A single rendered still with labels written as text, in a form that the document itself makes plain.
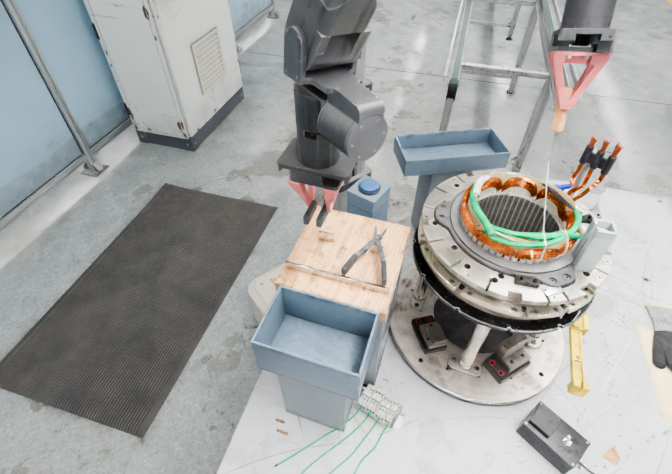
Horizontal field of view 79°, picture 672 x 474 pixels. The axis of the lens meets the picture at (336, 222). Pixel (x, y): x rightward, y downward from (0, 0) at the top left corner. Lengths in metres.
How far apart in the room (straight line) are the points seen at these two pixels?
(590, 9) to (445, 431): 0.72
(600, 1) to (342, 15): 0.34
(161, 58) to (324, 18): 2.29
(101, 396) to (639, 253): 1.89
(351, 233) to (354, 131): 0.34
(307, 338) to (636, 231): 1.02
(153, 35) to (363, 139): 2.27
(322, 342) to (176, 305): 1.40
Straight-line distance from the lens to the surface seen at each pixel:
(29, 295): 2.44
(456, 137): 1.07
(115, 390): 1.93
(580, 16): 0.64
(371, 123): 0.45
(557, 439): 0.91
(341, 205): 1.13
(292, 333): 0.72
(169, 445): 1.78
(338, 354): 0.70
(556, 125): 0.67
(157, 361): 1.92
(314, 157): 0.53
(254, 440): 0.88
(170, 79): 2.73
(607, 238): 0.71
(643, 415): 1.06
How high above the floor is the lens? 1.61
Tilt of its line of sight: 45 degrees down
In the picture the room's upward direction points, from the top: straight up
